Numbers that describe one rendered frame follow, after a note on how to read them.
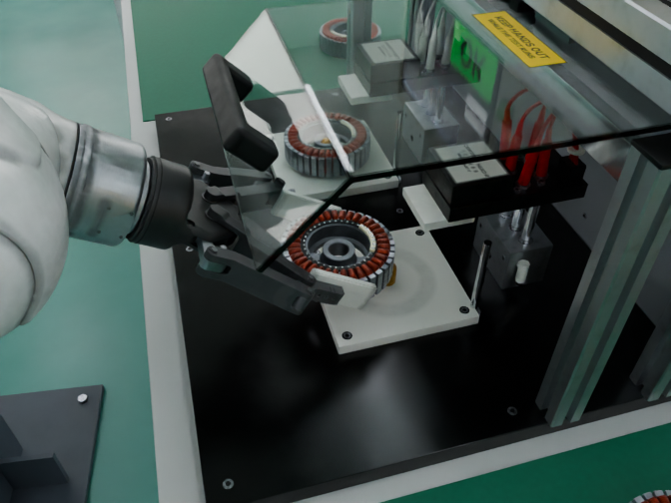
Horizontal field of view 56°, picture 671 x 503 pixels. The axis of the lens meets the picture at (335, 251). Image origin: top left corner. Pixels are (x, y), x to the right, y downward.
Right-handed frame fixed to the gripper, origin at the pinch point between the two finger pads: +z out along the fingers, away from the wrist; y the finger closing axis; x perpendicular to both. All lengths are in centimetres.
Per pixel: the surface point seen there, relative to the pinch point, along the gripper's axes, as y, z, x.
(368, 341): 7.5, 4.2, -4.3
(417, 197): -1.1, 5.4, 8.2
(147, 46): -73, -9, -16
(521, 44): 5.7, -1.0, 25.9
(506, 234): 0.7, 16.8, 8.4
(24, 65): -238, -21, -111
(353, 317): 4.2, 3.6, -4.4
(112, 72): -222, 11, -92
